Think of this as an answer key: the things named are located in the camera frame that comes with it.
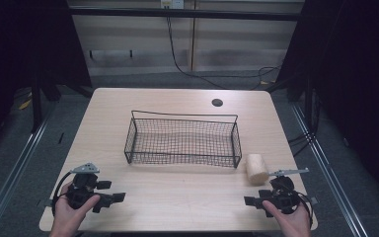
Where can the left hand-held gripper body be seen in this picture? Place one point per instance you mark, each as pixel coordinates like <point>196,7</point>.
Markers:
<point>83,191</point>

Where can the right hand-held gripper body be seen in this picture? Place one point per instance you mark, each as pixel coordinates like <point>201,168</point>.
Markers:
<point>284,196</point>

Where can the person's right hand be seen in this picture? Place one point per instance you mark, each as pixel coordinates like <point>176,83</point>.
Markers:
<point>294,225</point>

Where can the person's left hand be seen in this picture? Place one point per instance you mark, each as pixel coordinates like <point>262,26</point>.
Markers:
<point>67,220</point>

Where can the light wooden cylinder block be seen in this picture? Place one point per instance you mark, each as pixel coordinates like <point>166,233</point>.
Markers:
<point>256,169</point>

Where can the small black floor strip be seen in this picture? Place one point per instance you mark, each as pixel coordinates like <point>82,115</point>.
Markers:
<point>61,138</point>

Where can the black round table grommet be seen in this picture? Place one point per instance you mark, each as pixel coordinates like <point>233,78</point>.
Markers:
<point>217,102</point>

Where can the black metal stand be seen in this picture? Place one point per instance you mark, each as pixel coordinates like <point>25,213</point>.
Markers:
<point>37,98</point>

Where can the metal floor rail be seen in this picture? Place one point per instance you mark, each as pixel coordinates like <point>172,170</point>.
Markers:
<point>329,171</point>
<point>10,177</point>

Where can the black horizontal frame bar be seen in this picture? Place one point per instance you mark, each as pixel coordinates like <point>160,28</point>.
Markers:
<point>184,14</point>

